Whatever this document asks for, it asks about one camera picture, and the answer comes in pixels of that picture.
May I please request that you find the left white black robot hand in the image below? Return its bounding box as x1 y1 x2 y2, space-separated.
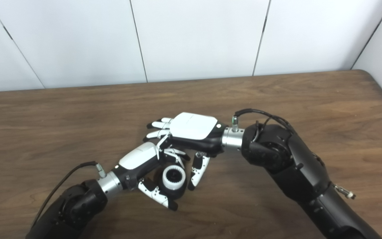
113 142 191 211

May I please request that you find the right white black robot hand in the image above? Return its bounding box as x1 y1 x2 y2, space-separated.
143 112 228 191

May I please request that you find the white plastic ring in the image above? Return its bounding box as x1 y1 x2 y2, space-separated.
162 165 186 190

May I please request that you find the round black plastic part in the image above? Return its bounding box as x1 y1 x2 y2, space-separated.
150 169 189 200

